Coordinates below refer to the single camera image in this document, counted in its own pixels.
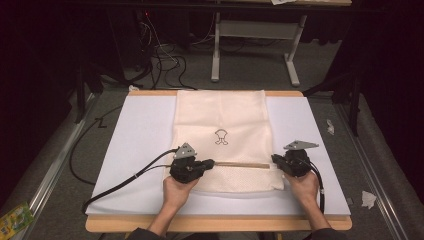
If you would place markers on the black metal stand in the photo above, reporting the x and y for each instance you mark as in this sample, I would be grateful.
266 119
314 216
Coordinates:
355 106
81 90

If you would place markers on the white paper sheet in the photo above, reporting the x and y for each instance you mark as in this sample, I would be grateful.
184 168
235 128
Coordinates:
282 1

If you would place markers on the person's right hand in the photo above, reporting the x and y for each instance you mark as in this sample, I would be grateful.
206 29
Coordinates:
305 188

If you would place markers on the white metal desk frame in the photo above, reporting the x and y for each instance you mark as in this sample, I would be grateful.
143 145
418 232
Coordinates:
256 30

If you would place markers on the cream mesh laundry bag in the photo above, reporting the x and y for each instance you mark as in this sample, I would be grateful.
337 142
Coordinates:
226 116

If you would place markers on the wooden table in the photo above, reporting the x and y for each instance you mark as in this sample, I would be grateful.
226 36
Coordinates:
213 224

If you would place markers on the green printed packet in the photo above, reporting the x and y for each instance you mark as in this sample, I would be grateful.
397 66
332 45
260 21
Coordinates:
15 221

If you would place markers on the small white cloth scrap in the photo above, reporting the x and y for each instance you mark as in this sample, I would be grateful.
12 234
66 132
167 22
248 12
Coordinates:
133 88

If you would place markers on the crumpled white paper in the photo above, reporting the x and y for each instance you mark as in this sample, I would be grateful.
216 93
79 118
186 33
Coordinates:
368 199

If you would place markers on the person's left hand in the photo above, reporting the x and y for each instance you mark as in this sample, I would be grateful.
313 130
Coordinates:
176 193

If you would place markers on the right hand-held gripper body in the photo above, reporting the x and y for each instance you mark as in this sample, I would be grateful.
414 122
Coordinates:
297 163

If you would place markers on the metal floor rail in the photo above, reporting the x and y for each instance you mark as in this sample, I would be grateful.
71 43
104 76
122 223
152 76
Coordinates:
366 160
56 163

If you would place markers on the white table mat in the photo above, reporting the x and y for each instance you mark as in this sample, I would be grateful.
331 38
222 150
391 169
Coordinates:
140 133

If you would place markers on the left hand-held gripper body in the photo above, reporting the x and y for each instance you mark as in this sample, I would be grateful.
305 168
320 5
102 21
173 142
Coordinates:
185 170

